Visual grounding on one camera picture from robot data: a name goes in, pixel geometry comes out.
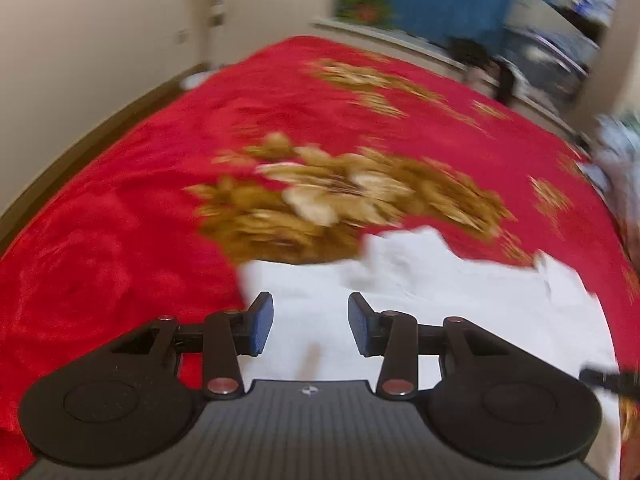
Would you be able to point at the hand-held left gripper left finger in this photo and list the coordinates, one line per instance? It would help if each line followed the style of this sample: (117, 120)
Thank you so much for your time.
(262, 325)

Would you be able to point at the white garment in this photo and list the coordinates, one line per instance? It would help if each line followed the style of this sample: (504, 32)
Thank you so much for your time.
(450, 300)

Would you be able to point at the red floral blanket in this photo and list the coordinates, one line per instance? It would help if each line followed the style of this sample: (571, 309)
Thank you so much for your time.
(125, 210)

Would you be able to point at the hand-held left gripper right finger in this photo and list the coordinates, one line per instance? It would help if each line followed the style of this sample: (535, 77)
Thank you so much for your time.
(361, 325)

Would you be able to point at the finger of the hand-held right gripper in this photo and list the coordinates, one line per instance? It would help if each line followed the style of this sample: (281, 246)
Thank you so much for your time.
(612, 380)

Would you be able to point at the black bag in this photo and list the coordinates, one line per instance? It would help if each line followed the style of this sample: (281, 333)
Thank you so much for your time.
(470, 55)

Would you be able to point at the potted green plant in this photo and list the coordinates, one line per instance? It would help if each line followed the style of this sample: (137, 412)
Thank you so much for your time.
(365, 7)

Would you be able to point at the plaid duvet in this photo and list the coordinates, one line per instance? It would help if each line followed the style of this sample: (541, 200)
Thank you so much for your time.
(617, 160)

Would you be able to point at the black cloth item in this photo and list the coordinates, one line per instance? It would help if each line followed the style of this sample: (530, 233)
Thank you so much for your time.
(507, 82)

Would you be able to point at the white standing fan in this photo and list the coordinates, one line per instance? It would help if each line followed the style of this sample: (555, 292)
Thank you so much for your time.
(212, 10)

